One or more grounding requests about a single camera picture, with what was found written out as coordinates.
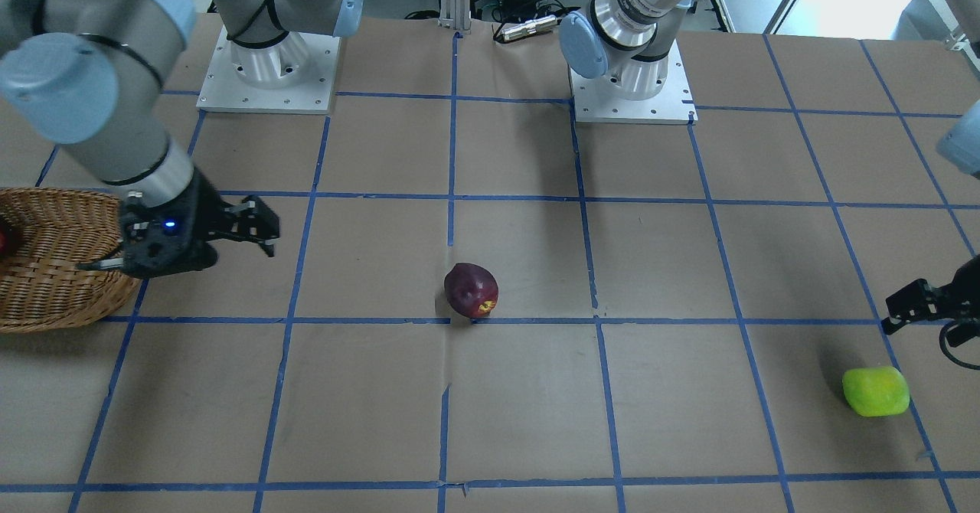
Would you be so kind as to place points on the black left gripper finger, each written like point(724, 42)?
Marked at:
point(917, 301)

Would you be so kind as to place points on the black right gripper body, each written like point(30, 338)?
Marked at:
point(205, 208)

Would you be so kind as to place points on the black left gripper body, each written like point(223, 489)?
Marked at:
point(966, 285)

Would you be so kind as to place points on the green apple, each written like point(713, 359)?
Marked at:
point(880, 391)

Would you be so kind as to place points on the dark red apple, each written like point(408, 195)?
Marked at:
point(471, 290)

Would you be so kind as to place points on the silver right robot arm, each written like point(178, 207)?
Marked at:
point(86, 75)

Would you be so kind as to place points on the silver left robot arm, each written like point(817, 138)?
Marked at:
point(601, 37)

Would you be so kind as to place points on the oval woven wicker basket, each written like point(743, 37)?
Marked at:
point(49, 232)

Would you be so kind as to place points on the silver metal connector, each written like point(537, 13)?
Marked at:
point(526, 29)

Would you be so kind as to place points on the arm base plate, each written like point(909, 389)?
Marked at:
point(296, 76)
point(638, 92)

